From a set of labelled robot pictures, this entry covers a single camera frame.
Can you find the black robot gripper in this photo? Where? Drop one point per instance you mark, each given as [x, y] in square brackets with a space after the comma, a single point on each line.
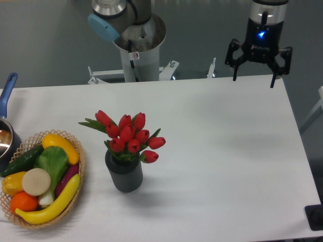
[262, 37]

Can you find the red tulip bouquet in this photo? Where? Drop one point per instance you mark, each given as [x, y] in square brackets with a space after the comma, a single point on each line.
[128, 139]

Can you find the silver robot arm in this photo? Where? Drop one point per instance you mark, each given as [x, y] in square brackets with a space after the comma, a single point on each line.
[264, 12]

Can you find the dark grey ribbed vase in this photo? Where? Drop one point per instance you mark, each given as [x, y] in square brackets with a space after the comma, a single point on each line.
[127, 176]

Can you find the black clamp at table edge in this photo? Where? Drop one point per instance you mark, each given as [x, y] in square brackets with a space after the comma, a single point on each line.
[314, 216]

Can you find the purple sweet potato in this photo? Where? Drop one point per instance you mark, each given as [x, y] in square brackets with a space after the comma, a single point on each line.
[70, 172]

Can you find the yellow squash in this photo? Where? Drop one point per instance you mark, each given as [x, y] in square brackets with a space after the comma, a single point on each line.
[59, 141]

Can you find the green bok choy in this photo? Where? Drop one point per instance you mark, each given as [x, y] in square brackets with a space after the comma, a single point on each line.
[54, 160]

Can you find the beige round disc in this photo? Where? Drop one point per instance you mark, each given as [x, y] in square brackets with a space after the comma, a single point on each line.
[36, 181]

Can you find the green cucumber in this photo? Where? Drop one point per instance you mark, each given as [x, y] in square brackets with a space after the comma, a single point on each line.
[24, 162]

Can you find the yellow banana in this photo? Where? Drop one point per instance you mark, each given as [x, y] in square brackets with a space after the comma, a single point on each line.
[56, 208]

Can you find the orange fruit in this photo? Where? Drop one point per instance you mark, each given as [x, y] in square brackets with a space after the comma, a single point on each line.
[24, 202]

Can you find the yellow bell pepper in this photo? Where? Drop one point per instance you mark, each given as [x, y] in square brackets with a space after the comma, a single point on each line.
[12, 184]

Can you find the woven wicker basket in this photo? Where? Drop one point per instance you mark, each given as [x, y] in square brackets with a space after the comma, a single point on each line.
[25, 146]

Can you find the white bracket with bolt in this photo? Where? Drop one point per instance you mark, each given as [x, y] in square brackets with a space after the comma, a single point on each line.
[211, 71]

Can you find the white frame at right edge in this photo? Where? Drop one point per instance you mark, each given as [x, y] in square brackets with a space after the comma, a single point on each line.
[312, 115]

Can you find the white metal base bracket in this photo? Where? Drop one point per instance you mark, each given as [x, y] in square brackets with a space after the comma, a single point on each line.
[101, 77]

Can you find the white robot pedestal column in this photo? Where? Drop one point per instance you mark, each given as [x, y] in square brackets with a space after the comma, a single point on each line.
[135, 31]

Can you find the blue handled saucepan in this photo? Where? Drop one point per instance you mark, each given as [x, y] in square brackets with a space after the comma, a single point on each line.
[10, 141]

